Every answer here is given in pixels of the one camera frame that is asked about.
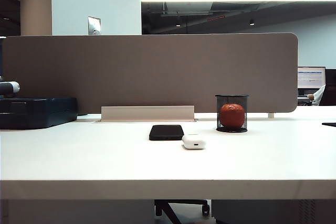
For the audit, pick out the dark blue tool case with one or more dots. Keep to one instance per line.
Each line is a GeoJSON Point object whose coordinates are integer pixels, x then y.
{"type": "Point", "coordinates": [36, 112]}

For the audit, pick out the brown desk divider panel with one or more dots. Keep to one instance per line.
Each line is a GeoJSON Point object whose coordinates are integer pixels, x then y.
{"type": "Point", "coordinates": [157, 72]}

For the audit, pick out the black smartphone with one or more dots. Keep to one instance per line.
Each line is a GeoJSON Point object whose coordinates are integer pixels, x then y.
{"type": "Point", "coordinates": [165, 132]}

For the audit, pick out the black mesh pen holder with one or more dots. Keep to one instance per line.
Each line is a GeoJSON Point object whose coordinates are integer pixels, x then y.
{"type": "Point", "coordinates": [232, 98]}

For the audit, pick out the orange fruit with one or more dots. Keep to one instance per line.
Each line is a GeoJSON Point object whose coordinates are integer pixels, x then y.
{"type": "Point", "coordinates": [232, 115]}

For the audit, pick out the black office chair base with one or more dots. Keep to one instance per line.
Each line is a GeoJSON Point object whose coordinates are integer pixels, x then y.
{"type": "Point", "coordinates": [168, 212]}

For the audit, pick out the computer monitor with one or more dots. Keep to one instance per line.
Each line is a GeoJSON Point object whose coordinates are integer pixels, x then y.
{"type": "Point", "coordinates": [311, 77]}

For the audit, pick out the dark under-desk cabinet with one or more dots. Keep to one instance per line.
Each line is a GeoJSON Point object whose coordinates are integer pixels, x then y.
{"type": "Point", "coordinates": [262, 212]}

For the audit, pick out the person in white shirt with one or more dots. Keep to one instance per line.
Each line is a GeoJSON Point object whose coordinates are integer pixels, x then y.
{"type": "Point", "coordinates": [319, 95]}

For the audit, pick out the white grey cylindrical tool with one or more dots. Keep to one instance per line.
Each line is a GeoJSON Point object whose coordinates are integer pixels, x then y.
{"type": "Point", "coordinates": [9, 87]}

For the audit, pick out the black flat mat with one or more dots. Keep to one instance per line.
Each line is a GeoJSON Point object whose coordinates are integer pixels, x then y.
{"type": "Point", "coordinates": [329, 124]}

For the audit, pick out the white divider bracket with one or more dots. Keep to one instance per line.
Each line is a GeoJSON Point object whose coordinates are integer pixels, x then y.
{"type": "Point", "coordinates": [271, 115]}

